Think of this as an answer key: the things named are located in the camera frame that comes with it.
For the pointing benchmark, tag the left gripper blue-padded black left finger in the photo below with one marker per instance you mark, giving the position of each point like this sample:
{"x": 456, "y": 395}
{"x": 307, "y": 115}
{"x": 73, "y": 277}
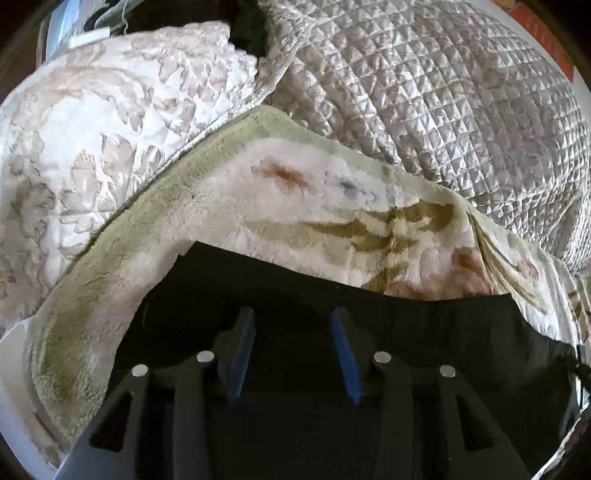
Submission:
{"x": 152, "y": 425}

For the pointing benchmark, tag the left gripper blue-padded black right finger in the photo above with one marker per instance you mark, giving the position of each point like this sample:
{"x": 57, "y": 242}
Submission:
{"x": 433, "y": 425}

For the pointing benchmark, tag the black pants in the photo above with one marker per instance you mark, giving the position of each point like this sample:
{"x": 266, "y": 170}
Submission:
{"x": 293, "y": 418}

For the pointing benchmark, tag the fleece floral blanket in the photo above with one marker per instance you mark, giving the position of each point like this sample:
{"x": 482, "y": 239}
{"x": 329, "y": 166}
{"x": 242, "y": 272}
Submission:
{"x": 264, "y": 187}

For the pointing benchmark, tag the floral white pillow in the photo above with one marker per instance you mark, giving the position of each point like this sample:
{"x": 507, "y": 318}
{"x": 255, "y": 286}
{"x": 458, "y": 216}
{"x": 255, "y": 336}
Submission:
{"x": 83, "y": 133}

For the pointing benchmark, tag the quilted beige comforter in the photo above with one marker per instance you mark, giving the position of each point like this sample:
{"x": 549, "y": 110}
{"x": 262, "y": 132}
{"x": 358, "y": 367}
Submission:
{"x": 449, "y": 93}

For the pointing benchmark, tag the black garment at headboard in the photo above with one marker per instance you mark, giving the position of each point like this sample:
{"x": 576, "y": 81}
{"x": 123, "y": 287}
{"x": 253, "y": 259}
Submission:
{"x": 246, "y": 20}

